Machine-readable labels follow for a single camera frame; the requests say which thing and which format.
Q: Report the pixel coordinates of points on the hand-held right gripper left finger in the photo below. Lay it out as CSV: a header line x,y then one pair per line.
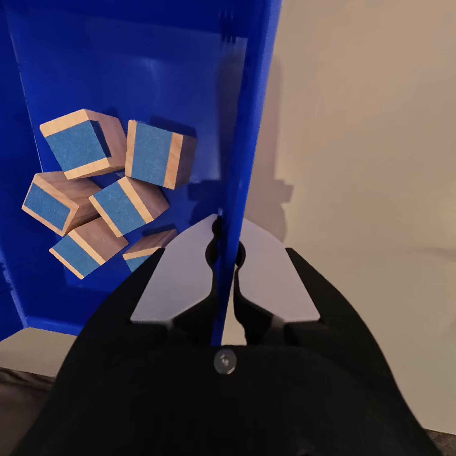
x,y
178,281

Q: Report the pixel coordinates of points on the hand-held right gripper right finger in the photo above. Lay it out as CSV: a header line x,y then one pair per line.
x,y
278,281

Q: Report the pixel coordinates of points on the group of wooden cubes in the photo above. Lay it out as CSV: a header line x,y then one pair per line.
x,y
107,199

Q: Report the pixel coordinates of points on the blue plastic bin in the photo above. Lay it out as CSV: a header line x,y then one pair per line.
x,y
107,64

